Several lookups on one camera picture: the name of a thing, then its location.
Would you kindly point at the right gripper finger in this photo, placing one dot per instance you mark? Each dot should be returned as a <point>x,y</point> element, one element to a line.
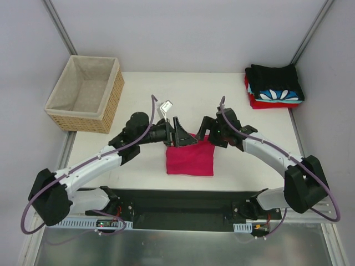
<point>215,139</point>
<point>208,123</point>

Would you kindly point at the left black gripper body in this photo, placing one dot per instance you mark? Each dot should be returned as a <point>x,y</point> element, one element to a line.
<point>170,133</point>

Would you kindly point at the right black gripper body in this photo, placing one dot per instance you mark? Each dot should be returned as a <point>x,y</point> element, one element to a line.
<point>212,133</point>

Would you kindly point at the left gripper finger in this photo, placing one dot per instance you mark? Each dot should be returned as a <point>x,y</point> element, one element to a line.
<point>185,139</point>
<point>179,131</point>

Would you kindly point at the pink t shirt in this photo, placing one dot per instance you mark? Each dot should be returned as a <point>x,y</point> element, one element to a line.
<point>195,160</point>

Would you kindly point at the red t shirt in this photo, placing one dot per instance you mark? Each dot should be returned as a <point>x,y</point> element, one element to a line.
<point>266,104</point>

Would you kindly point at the wicker basket with liner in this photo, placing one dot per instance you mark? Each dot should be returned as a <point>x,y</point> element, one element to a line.
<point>85,97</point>

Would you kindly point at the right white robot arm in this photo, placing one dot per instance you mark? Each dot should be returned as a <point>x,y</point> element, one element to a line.
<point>304,181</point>

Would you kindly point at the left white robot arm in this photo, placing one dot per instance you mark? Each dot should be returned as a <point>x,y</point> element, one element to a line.
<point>54,195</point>

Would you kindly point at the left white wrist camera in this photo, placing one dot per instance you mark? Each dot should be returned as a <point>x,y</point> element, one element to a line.
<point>163,108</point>

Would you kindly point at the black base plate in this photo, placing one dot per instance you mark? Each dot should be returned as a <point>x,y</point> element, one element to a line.
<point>213,211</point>

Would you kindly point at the right aluminium frame post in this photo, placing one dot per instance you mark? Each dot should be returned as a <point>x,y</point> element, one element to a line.
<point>320,17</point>

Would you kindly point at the aluminium frame post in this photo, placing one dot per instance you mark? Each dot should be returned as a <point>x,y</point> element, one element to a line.
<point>56,20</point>
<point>320,17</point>

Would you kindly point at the left aluminium frame post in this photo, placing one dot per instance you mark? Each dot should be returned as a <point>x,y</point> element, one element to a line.
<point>56,20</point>

